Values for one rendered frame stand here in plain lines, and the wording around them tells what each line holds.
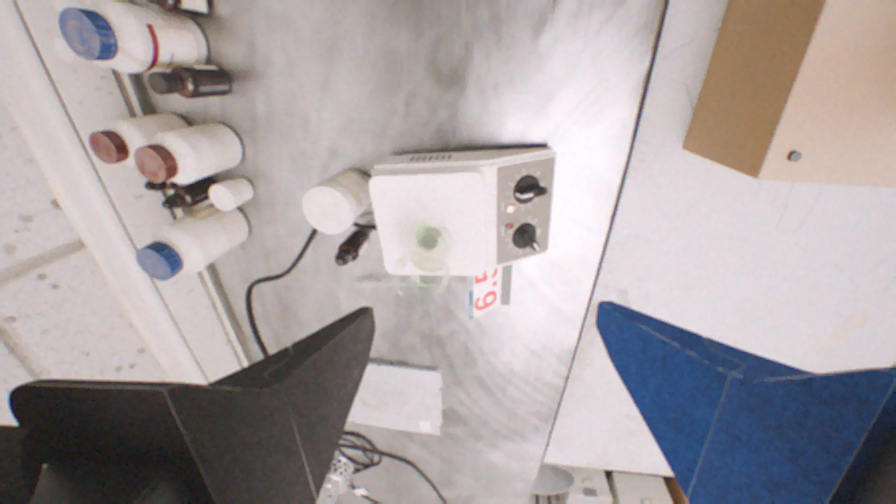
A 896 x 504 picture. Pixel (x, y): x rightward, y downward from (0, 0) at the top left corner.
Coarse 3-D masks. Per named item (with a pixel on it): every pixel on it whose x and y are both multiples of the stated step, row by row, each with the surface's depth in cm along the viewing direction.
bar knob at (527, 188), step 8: (528, 176) 33; (520, 184) 33; (528, 184) 33; (536, 184) 34; (520, 192) 32; (528, 192) 32; (536, 192) 32; (544, 192) 33; (520, 200) 34; (528, 200) 34
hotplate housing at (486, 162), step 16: (384, 160) 35; (400, 160) 34; (416, 160) 34; (432, 160) 33; (448, 160) 33; (464, 160) 32; (480, 160) 31; (496, 160) 32; (512, 160) 32; (528, 160) 32; (496, 176) 32; (496, 192) 33; (496, 208) 33; (528, 256) 38
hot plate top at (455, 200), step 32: (384, 192) 32; (416, 192) 32; (448, 192) 31; (480, 192) 31; (384, 224) 34; (416, 224) 33; (448, 224) 33; (480, 224) 32; (384, 256) 36; (480, 256) 34
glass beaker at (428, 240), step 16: (416, 240) 30; (432, 240) 30; (448, 240) 32; (400, 256) 29; (416, 256) 27; (432, 256) 27; (448, 256) 29; (400, 272) 30; (416, 272) 33; (448, 272) 27; (400, 288) 29; (416, 288) 31; (432, 288) 31
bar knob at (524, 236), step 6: (516, 228) 36; (522, 228) 35; (528, 228) 36; (534, 228) 36; (516, 234) 36; (522, 234) 35; (528, 234) 34; (534, 234) 37; (516, 240) 36; (522, 240) 36; (528, 240) 35; (534, 240) 35; (516, 246) 36; (522, 246) 37; (528, 246) 37; (534, 246) 35
